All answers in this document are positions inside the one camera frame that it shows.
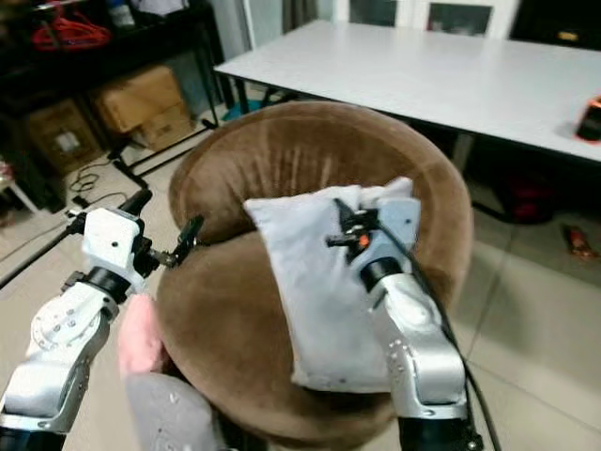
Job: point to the grey rectangular pillow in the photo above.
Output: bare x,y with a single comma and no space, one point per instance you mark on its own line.
315,301

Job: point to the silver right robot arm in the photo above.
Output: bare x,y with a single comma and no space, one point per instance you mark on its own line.
423,352

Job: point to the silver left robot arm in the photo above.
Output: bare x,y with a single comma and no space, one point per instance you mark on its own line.
56,352

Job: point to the brown round velvet sofa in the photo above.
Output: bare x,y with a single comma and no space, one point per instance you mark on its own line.
263,160

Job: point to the orange tool on floor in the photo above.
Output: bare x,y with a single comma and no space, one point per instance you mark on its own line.
580,242

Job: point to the black metal stand base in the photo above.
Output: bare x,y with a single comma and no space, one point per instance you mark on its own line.
155,150

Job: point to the pink soft cloth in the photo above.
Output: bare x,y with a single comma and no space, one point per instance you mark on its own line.
141,338

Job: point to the small labelled cardboard box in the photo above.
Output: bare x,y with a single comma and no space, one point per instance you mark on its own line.
64,133

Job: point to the large brown cardboard box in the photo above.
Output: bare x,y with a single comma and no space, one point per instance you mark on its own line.
141,101

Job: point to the black storage shelf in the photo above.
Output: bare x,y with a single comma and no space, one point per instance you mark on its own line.
94,61

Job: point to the white long table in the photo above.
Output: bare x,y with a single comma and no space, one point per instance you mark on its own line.
413,80

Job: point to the grey fabric cushion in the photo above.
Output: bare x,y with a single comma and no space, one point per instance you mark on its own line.
169,418

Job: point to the red object under table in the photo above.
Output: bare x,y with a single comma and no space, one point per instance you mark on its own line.
526,200

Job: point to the white glass-door cabinet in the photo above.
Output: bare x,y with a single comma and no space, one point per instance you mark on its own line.
427,16

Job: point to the orange black device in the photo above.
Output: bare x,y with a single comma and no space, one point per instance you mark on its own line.
590,120

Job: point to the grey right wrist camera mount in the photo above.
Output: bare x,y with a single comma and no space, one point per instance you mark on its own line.
394,230

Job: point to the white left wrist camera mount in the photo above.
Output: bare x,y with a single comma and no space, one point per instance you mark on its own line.
110,240

